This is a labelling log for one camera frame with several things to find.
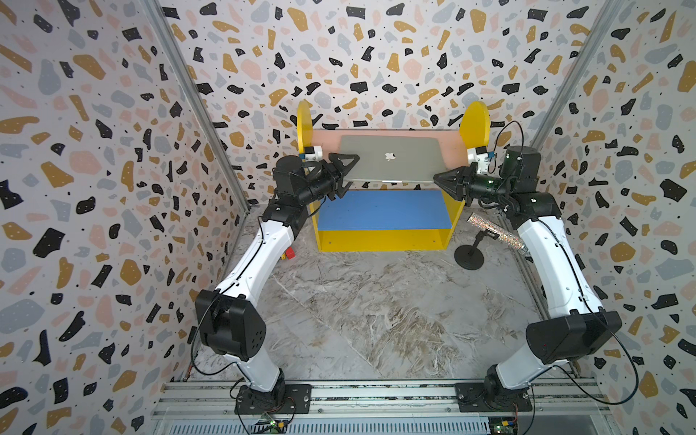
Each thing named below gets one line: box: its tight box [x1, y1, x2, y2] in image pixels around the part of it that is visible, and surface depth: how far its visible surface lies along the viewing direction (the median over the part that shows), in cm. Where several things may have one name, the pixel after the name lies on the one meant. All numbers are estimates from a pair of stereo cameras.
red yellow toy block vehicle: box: [280, 246, 297, 261], surface depth 106 cm
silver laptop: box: [338, 135, 448, 184], surface depth 82 cm
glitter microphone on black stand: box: [454, 212, 527, 271], surface depth 105 cm
